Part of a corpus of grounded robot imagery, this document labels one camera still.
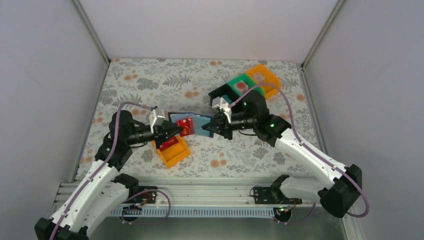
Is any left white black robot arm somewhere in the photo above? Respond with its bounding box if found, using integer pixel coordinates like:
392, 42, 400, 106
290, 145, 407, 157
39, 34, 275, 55
34, 108, 183, 240

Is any card in far orange bin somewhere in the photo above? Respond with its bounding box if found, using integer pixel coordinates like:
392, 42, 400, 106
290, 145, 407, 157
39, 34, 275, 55
251, 72, 266, 84

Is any near orange bin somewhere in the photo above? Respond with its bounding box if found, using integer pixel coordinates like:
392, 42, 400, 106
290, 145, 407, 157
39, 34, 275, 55
156, 136, 191, 169

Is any blue card holder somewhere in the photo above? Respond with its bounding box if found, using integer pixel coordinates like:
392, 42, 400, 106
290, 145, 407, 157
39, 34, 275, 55
168, 112, 214, 138

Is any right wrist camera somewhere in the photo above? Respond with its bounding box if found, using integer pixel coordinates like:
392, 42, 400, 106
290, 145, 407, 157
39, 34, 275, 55
217, 101, 232, 124

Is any orange bin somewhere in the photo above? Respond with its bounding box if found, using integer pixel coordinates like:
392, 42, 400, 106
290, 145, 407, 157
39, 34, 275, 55
156, 136, 191, 169
245, 64, 282, 100

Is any aluminium rail frame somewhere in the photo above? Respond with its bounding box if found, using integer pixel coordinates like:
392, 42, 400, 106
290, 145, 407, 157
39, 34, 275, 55
52, 177, 353, 208

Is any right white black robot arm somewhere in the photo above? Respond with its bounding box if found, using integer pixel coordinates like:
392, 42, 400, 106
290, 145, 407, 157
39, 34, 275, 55
202, 90, 362, 218

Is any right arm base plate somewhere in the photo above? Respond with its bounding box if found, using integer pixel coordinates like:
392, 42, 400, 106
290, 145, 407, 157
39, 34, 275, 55
249, 185, 303, 205

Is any floral table mat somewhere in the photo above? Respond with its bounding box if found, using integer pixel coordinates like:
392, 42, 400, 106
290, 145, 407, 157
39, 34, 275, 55
76, 58, 327, 178

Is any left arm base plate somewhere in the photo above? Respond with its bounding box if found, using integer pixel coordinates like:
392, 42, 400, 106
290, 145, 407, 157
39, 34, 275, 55
124, 186, 158, 205

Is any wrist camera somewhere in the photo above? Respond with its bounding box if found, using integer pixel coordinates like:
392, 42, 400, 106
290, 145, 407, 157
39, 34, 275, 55
217, 101, 232, 124
149, 107, 168, 131

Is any black bin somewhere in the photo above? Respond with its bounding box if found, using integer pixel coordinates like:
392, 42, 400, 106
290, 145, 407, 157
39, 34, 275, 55
208, 83, 240, 106

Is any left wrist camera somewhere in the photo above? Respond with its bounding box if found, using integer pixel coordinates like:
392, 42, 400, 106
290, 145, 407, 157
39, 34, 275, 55
149, 107, 168, 131

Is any far orange bin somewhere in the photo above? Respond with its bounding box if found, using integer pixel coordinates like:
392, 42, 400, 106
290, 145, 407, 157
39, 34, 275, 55
245, 64, 282, 100

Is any teal card in black bin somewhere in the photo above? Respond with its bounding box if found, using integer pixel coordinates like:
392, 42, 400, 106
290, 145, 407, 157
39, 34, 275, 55
221, 95, 232, 104

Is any red VIP card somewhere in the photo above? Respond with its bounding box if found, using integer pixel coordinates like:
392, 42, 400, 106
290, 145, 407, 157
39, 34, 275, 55
159, 136, 179, 152

